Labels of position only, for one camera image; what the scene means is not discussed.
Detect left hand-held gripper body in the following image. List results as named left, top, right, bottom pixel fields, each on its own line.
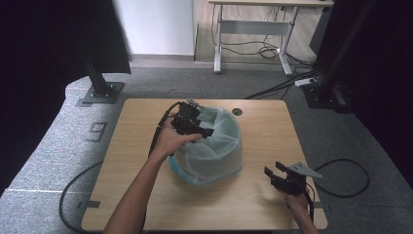
left=169, top=99, right=204, bottom=137

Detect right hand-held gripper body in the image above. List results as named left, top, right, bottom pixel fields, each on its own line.
left=270, top=162, right=323, bottom=197

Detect green plastic bucket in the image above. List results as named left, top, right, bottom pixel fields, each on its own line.
left=168, top=105, right=244, bottom=187

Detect person's right hand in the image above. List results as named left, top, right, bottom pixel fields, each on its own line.
left=282, top=190, right=310, bottom=216

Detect person's left hand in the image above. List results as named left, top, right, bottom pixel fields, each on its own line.
left=151, top=115, right=205, bottom=161

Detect white power strip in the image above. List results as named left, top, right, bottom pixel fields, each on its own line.
left=294, top=77, right=317, bottom=88

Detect black metal stand dark base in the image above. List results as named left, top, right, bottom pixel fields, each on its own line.
left=301, top=0, right=379, bottom=114

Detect black metal stand square base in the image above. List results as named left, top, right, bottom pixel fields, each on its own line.
left=76, top=53, right=126, bottom=106

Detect black curtain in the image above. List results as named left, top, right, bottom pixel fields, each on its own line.
left=310, top=0, right=413, bottom=193
left=0, top=0, right=132, bottom=197

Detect dark grey panel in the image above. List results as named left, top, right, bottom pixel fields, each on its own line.
left=309, top=5, right=334, bottom=57

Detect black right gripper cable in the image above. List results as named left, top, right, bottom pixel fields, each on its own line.
left=304, top=182, right=316, bottom=222

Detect black looped floor cable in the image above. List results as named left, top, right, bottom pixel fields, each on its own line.
left=312, top=158, right=371, bottom=199

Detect black floor cable bundle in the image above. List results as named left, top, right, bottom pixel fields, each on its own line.
left=244, top=54, right=327, bottom=100

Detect tangled black cables under desk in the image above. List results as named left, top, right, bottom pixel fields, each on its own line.
left=210, top=4, right=320, bottom=66

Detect white frame desk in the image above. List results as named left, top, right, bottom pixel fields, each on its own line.
left=207, top=0, right=335, bottom=77

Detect thin black floor cable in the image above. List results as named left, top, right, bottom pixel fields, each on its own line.
left=58, top=161, right=104, bottom=234

